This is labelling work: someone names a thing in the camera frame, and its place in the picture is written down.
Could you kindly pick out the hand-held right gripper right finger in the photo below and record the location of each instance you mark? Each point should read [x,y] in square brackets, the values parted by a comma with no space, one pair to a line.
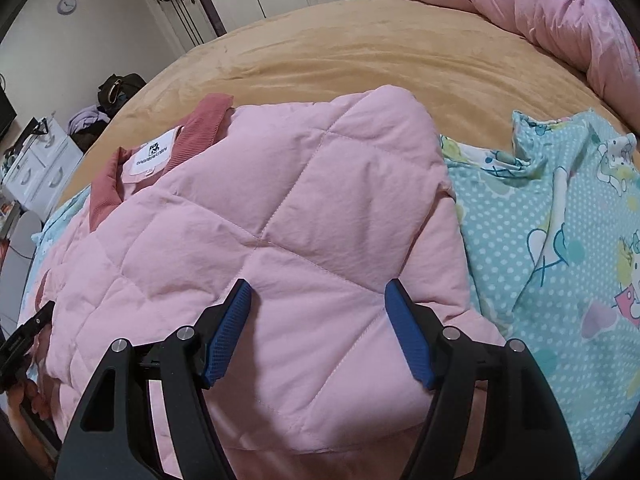
[410,332]

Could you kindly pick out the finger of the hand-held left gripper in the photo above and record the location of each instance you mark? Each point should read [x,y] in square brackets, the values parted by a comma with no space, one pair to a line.
[40,317]

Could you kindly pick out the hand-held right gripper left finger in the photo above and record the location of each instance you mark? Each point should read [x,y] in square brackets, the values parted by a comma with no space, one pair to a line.
[227,332]

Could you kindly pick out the pink quilted jacket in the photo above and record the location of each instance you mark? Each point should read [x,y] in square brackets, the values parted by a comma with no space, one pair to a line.
[280,210]

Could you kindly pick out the person's left hand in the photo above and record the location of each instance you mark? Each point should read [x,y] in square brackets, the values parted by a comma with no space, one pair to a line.
[32,400]

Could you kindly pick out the white drawer cabinet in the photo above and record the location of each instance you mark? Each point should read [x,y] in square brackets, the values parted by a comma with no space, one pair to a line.
[37,165]

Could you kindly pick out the purple cloth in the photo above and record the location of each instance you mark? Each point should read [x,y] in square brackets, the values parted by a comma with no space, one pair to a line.
[85,119]

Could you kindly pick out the black monitor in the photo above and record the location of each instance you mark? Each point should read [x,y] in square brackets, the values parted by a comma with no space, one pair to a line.
[6,112]

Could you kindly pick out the black bag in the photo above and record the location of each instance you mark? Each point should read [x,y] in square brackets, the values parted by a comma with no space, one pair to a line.
[120,90]

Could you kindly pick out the tan bed blanket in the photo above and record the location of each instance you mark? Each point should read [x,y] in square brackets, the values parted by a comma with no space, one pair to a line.
[350,55]

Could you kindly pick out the white door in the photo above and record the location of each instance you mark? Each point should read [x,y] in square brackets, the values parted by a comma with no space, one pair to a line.
[190,15]

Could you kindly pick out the pink puffy jacket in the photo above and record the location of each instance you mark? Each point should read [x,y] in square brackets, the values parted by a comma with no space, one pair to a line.
[540,10]

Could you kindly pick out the round wall clock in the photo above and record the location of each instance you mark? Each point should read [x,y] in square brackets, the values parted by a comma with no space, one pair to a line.
[66,5]

